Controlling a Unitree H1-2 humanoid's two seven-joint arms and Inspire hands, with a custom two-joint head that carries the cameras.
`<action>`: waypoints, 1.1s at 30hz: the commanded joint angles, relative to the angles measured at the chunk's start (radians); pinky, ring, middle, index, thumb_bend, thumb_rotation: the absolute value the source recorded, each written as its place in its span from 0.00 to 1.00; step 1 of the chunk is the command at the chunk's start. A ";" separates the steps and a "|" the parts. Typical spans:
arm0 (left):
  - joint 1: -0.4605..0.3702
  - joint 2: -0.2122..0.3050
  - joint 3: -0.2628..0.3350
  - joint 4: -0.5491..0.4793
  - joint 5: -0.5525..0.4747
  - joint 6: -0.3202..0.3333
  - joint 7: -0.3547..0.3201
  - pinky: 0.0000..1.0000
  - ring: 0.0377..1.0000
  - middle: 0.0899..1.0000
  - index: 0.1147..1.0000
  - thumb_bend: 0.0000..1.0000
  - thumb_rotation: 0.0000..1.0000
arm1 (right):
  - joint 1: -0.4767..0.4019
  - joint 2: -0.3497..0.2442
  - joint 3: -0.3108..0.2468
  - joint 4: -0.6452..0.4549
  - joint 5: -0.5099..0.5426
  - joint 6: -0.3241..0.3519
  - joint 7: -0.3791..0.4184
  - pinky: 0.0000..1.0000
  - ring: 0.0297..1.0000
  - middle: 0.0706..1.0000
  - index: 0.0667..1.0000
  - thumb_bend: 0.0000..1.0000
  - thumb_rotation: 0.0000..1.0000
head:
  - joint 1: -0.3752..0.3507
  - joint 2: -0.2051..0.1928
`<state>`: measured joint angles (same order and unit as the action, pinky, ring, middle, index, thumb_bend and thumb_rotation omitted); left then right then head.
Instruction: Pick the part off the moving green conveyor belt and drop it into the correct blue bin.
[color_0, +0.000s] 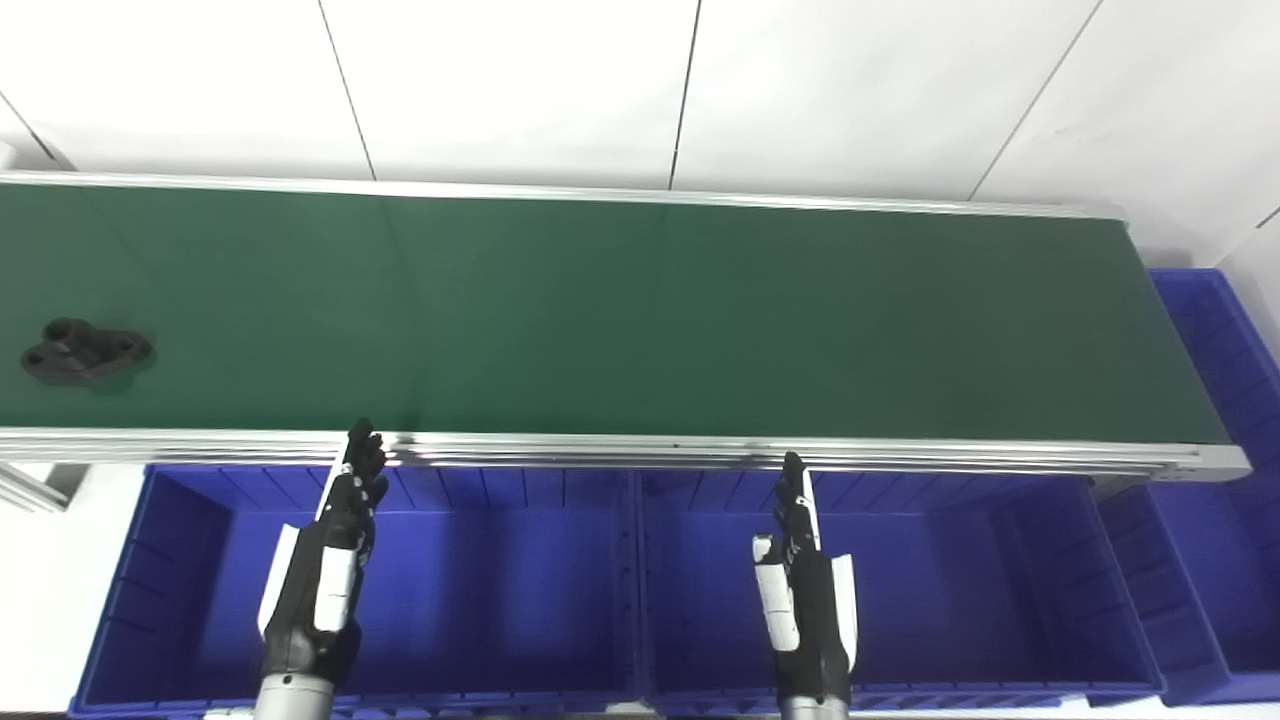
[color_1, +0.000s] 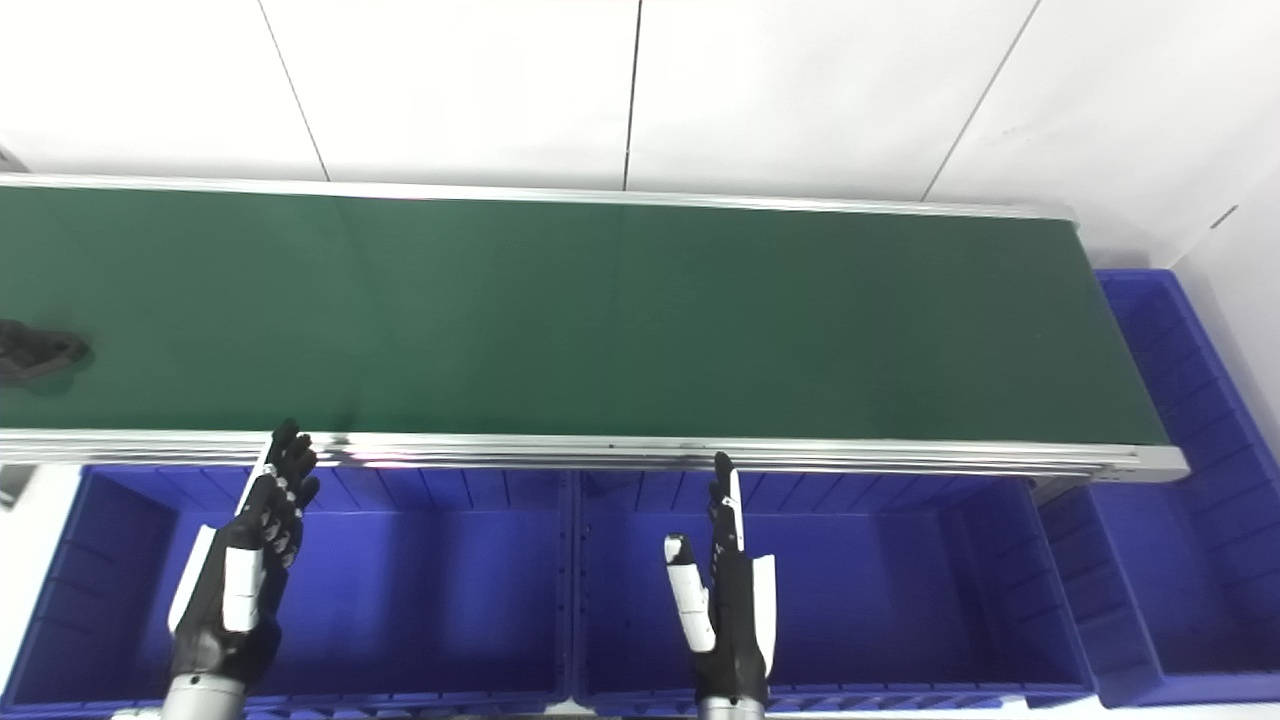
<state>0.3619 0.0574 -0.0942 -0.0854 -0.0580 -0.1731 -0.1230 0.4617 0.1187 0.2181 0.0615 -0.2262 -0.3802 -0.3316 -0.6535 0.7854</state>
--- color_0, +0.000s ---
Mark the long blue plastic bin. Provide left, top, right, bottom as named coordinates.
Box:
left=1095, top=268, right=1280, bottom=707

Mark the green conveyor belt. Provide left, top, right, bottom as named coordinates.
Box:
left=0, top=183, right=1231, bottom=446
left=0, top=170, right=1253, bottom=486

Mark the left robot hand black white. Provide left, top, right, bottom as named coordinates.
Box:
left=258, top=418, right=391, bottom=691

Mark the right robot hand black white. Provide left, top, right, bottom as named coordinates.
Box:
left=752, top=452, right=859, bottom=706

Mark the aluminium conveyor support leg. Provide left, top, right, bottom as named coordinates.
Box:
left=0, top=462, right=73, bottom=514

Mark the black flanged machine part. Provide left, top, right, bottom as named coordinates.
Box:
left=20, top=318, right=154, bottom=389

